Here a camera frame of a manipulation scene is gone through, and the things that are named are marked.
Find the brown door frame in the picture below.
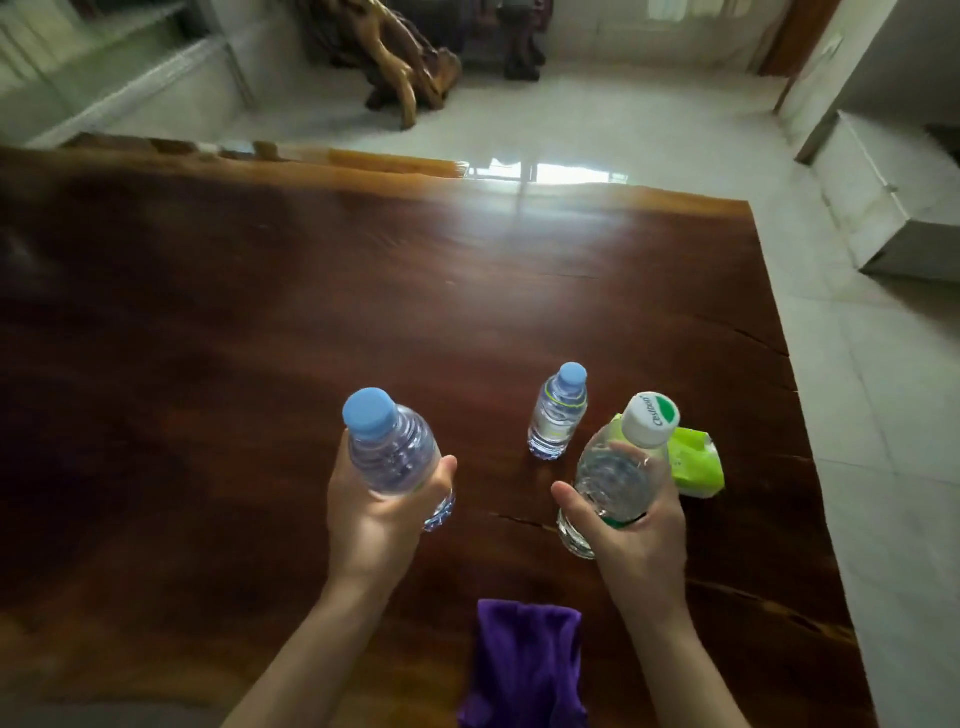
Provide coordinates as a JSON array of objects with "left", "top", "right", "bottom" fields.
[{"left": 757, "top": 0, "right": 843, "bottom": 80}]

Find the pale curtain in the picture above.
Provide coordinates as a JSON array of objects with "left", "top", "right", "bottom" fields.
[{"left": 648, "top": 0, "right": 755, "bottom": 22}]

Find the light wooden bench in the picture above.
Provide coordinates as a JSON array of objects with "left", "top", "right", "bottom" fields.
[{"left": 59, "top": 132, "right": 470, "bottom": 180}]

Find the dark wooden stand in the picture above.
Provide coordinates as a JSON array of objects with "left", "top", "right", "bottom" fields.
[{"left": 389, "top": 0, "right": 555, "bottom": 82}]

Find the green-label white-capped water bottle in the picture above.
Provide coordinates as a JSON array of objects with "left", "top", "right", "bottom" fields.
[{"left": 556, "top": 391, "right": 682, "bottom": 562}]

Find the blue-capped clear water bottle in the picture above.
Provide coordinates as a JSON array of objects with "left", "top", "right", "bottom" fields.
[
  {"left": 341, "top": 386, "right": 457, "bottom": 535},
  {"left": 527, "top": 362, "right": 590, "bottom": 462}
]

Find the person's left hand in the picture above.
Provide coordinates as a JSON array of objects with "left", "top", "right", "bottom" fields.
[{"left": 326, "top": 428, "right": 459, "bottom": 594}]

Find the purple microfibre cloth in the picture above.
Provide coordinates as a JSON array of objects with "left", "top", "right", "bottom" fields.
[{"left": 457, "top": 598, "right": 590, "bottom": 728}]

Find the dark wooden table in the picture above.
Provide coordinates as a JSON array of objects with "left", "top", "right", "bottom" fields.
[{"left": 0, "top": 146, "right": 879, "bottom": 728}]

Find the green tissue pack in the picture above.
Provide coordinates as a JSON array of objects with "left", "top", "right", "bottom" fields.
[{"left": 603, "top": 413, "right": 727, "bottom": 500}]

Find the wooden root carving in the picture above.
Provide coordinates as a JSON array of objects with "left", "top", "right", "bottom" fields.
[{"left": 296, "top": 0, "right": 464, "bottom": 131}]

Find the person's right hand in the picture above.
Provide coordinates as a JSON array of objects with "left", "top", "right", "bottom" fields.
[{"left": 551, "top": 440, "right": 689, "bottom": 624}]

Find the person's left forearm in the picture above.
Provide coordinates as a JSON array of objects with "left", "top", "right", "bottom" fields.
[{"left": 221, "top": 577, "right": 399, "bottom": 728}]

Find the white shelf cabinet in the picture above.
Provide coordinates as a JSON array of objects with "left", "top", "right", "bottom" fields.
[{"left": 0, "top": 0, "right": 313, "bottom": 149}]

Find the white stone platform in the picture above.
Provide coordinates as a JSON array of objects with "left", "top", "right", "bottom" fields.
[{"left": 809, "top": 110, "right": 960, "bottom": 284}]

